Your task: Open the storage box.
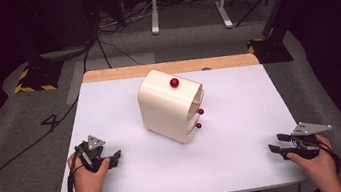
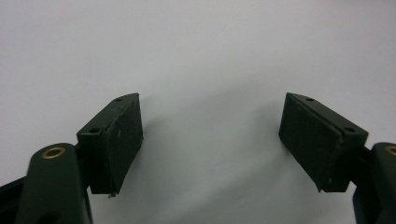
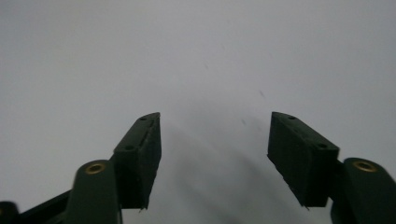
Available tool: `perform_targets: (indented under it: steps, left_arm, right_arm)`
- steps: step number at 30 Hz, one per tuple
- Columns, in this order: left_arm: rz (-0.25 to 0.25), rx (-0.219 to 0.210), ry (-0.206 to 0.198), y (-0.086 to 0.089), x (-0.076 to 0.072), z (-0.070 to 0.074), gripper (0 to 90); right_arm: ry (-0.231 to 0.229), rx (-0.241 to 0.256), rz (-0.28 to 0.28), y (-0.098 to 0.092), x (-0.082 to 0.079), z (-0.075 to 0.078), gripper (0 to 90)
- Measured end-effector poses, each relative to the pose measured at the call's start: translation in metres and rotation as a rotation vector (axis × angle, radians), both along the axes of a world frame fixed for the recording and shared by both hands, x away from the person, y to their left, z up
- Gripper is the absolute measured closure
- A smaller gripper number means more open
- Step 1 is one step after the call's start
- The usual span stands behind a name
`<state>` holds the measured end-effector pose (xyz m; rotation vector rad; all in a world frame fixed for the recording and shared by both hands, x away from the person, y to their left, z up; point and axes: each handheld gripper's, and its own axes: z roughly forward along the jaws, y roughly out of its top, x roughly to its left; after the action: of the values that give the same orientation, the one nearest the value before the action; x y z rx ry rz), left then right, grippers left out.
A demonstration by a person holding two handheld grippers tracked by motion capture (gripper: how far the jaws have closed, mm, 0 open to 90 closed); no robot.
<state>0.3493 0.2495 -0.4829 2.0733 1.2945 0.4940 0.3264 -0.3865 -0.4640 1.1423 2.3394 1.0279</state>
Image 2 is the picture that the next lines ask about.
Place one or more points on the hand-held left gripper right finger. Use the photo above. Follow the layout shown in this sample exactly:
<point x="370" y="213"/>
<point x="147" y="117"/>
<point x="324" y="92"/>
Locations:
<point x="320" y="146"/>

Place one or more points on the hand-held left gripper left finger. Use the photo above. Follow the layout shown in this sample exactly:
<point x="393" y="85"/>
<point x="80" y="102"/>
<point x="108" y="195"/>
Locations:
<point x="109" y="143"/>

